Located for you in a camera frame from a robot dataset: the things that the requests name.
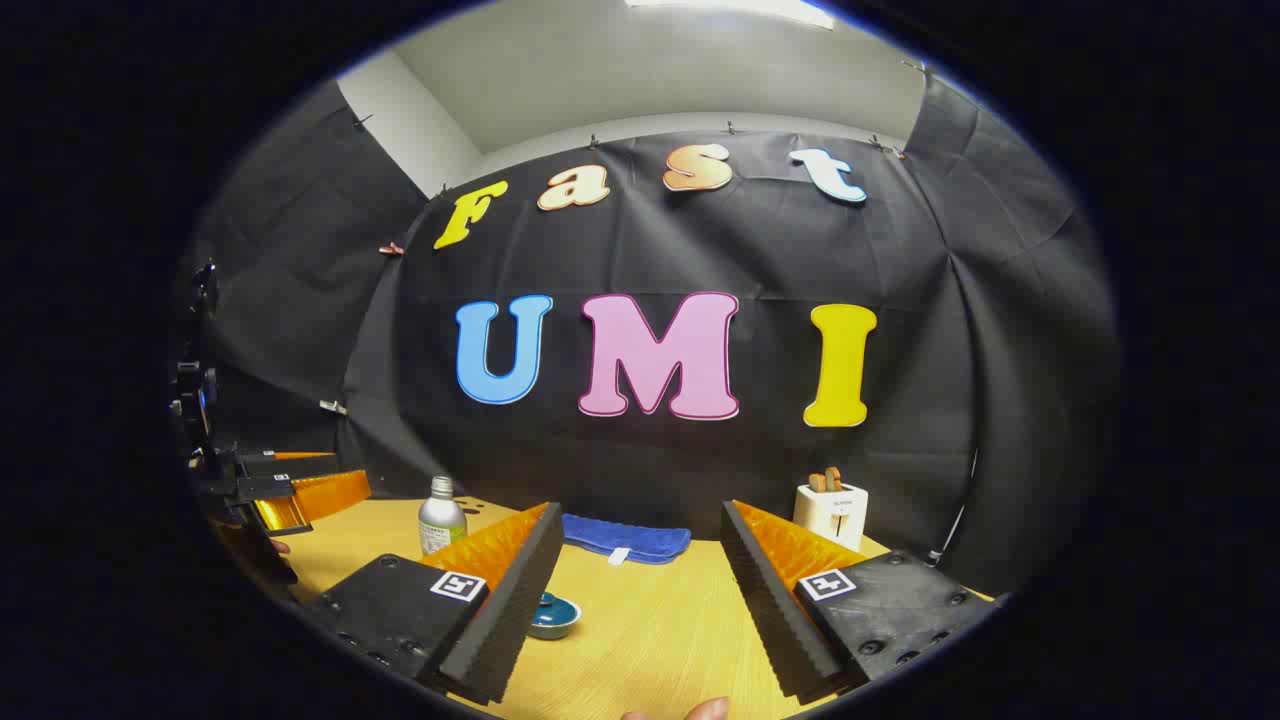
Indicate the ceiling light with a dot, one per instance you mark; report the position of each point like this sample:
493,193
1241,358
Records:
730,10

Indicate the teal teacup lid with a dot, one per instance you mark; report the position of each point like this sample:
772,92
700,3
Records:
556,615

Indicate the blue folded cloth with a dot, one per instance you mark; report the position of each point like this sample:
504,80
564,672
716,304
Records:
625,535

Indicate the cream toaster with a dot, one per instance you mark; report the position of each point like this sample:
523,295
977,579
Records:
830,515

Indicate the silver water bottle green label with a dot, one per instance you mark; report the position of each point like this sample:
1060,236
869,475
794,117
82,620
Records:
441,520

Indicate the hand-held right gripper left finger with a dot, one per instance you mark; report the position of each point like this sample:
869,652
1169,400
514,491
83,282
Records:
520,590

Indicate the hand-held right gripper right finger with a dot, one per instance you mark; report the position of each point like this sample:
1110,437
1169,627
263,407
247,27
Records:
765,600

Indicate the white cloth clip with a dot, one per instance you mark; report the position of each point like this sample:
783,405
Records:
333,407

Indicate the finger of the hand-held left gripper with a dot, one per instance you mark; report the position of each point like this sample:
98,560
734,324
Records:
320,495
290,464

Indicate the black backdrop cloth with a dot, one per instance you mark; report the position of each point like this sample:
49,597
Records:
760,250

